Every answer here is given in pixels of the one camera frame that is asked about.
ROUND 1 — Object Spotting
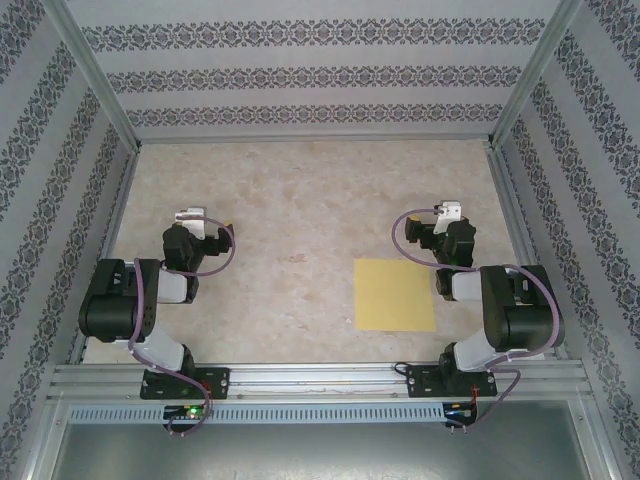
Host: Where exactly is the aluminium side rail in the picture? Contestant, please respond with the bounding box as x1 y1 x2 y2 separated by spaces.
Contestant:
484 142 569 361
67 144 144 366

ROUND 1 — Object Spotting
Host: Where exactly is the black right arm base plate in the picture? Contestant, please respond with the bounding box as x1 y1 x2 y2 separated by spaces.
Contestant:
405 363 499 400

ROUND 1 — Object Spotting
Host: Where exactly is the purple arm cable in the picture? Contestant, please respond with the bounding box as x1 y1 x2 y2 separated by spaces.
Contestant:
128 214 237 439
392 209 562 436

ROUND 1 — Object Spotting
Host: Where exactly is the thin aluminium wall rail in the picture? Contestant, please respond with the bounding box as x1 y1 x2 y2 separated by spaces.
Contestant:
135 133 494 147

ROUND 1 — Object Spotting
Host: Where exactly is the small controller circuit board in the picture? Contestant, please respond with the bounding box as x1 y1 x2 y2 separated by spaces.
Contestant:
163 405 207 420
444 403 479 426

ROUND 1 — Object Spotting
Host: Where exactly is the yellow paper sheet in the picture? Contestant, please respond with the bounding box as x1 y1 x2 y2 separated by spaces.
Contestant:
353 258 437 332

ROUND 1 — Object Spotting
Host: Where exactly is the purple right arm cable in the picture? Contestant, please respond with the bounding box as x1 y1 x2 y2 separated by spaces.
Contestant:
392 209 562 436

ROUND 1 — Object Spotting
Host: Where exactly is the aluminium frame post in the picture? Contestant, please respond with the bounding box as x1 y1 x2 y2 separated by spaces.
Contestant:
487 0 585 149
42 0 142 151

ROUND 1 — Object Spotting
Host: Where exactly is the grey metal sheet panel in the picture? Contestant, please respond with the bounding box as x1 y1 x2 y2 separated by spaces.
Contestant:
49 422 611 480

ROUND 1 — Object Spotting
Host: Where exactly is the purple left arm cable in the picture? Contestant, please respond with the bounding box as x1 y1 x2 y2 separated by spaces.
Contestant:
128 214 237 439

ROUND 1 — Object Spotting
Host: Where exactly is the long aluminium mounting rail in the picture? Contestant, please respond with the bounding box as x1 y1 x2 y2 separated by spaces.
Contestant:
47 362 596 401

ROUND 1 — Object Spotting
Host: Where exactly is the grey slotted cable duct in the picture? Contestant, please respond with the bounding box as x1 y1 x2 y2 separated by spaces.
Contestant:
67 403 446 424

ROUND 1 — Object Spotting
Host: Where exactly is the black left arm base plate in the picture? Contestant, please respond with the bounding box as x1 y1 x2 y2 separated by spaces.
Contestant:
139 367 231 401

